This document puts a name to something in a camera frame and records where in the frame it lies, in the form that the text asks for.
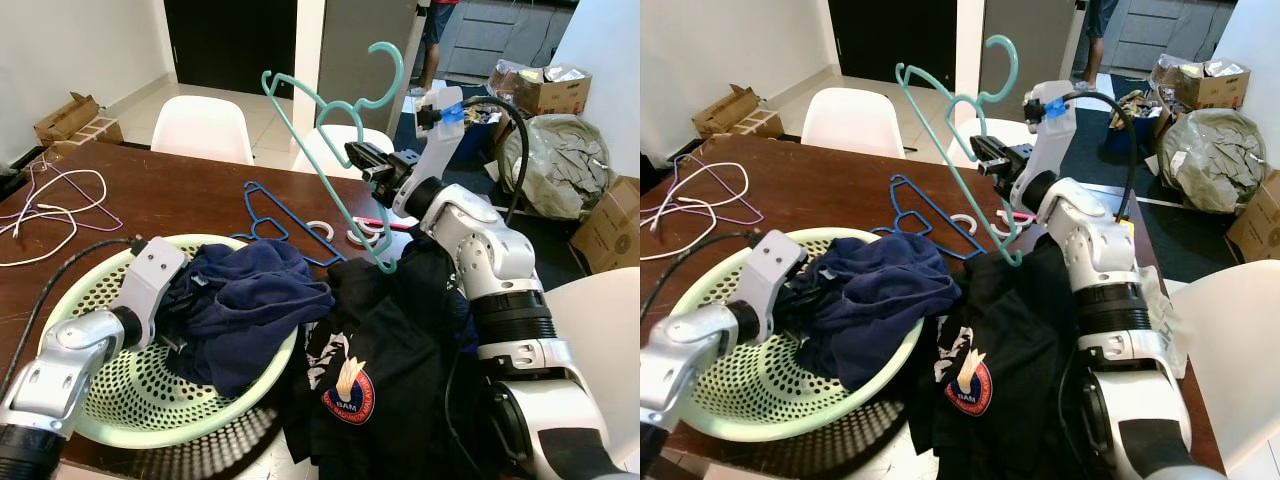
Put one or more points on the black logo t-shirt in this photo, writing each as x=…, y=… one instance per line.
x=400, y=340
x=1020, y=340

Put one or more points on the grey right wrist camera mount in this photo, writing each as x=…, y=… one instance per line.
x=440, y=150
x=1055, y=140

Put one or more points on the light green laundry basket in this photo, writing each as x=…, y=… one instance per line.
x=150, y=400
x=780, y=390

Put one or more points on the teal plastic hanger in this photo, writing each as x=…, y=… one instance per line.
x=401, y=70
x=1016, y=68

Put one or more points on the person in red shirt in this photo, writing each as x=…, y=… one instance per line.
x=440, y=25
x=1100, y=20

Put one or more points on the navy blue garment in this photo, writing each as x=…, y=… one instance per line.
x=250, y=310
x=880, y=300

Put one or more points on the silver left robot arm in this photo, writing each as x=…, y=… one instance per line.
x=60, y=365
x=690, y=350

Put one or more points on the large brown cardboard box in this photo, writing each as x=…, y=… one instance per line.
x=1258, y=220
x=610, y=230

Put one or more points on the black door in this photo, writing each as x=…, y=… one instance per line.
x=230, y=45

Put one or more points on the open cardboard box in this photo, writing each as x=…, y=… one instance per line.
x=560, y=100
x=1220, y=92

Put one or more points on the pink pen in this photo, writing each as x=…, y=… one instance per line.
x=1025, y=214
x=395, y=224

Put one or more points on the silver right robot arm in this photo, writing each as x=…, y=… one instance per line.
x=1095, y=250
x=480, y=250

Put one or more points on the small cardboard box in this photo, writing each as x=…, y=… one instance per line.
x=735, y=112
x=75, y=120

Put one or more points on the olive plastic sack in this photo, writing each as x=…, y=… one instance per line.
x=570, y=165
x=1215, y=160

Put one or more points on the grey kitchen cabinet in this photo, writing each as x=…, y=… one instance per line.
x=520, y=30
x=1170, y=30

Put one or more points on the white plastic chair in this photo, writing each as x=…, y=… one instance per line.
x=600, y=350
x=850, y=125
x=960, y=140
x=340, y=150
x=200, y=130
x=1230, y=350

